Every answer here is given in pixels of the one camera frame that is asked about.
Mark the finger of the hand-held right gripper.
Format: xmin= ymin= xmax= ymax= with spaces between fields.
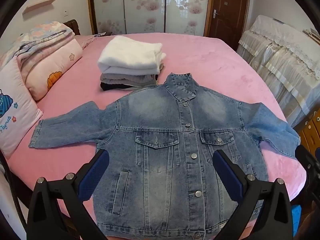
xmin=295 ymin=144 xmax=320 ymax=180

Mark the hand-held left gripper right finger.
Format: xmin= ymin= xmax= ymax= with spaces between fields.
xmin=212 ymin=149 xmax=293 ymax=240

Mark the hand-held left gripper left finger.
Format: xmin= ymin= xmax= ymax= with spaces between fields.
xmin=26 ymin=149 xmax=110 ymax=240

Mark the blue denim jacket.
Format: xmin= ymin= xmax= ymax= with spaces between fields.
xmin=28 ymin=72 xmax=300 ymax=240

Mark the light wooden drawer cabinet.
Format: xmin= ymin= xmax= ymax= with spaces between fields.
xmin=299 ymin=110 xmax=320 ymax=155

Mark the folded black garment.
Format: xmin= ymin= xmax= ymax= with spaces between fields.
xmin=100 ymin=81 xmax=140 ymax=92

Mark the furniture under cream lace cover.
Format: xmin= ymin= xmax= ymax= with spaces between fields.
xmin=236 ymin=14 xmax=320 ymax=128

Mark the folded grey knit garment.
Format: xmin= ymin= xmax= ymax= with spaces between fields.
xmin=100 ymin=64 xmax=164 ymax=88

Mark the pink pillow with bag print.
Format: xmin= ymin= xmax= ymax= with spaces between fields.
xmin=0 ymin=60 xmax=43 ymax=159

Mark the folded pink quilt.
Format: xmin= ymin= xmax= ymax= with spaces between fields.
xmin=16 ymin=39 xmax=83 ymax=102

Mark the folded white fleece garment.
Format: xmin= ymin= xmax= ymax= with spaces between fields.
xmin=97 ymin=35 xmax=167 ymax=75

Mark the folded floral quilt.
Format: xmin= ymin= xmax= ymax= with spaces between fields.
xmin=0 ymin=21 xmax=75 ymax=73

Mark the dark wooden headboard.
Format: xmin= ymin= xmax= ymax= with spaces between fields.
xmin=62 ymin=19 xmax=81 ymax=36

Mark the brown wooden door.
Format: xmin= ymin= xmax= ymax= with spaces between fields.
xmin=209 ymin=0 xmax=250 ymax=50

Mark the floral sliding door wardrobe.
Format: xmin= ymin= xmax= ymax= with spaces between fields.
xmin=86 ymin=0 xmax=215 ymax=37

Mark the pink wall shelf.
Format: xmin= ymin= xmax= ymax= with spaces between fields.
xmin=22 ymin=0 xmax=56 ymax=15

